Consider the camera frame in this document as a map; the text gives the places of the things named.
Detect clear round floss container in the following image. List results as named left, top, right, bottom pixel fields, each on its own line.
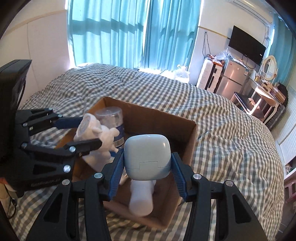
left=94, top=106, right=125, bottom=149

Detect white suitcase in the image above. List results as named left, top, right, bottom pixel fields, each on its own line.
left=196, top=59, right=223, bottom=92

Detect black hanging cable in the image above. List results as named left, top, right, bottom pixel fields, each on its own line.
left=202, top=32, right=212, bottom=58

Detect pink plush pig toy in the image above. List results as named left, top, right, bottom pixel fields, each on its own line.
left=73, top=112, right=120, bottom=172

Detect narrow teal corner curtain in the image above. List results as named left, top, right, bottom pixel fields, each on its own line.
left=269, top=14, right=295, bottom=86

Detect grey checkered bed duvet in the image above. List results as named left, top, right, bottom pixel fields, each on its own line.
left=10, top=63, right=284, bottom=240

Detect large teal window curtain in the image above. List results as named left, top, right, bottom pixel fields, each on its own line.
left=67, top=1, right=201, bottom=71

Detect white oval vanity mirror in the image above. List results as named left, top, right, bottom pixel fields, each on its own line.
left=262, top=55, right=278, bottom=81

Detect silver mini fridge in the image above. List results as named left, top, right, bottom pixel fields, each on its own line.
left=214, top=59, right=248, bottom=100

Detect black bag on dresser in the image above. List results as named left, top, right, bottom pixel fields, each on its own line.
left=277, top=83, right=288, bottom=108

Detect white wall air conditioner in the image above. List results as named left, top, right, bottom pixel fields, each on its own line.
left=229, top=0, right=273, bottom=25

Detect clear plastic bag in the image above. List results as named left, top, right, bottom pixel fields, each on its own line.
left=173, top=64, right=190, bottom=82

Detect dark cushioned stool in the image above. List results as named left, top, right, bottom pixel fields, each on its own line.
left=231, top=92, right=264, bottom=121

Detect black wall television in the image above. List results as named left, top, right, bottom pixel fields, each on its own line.
left=228, top=26, right=266, bottom=65

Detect white dressing table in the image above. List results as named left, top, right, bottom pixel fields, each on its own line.
left=249, top=79, right=285, bottom=125

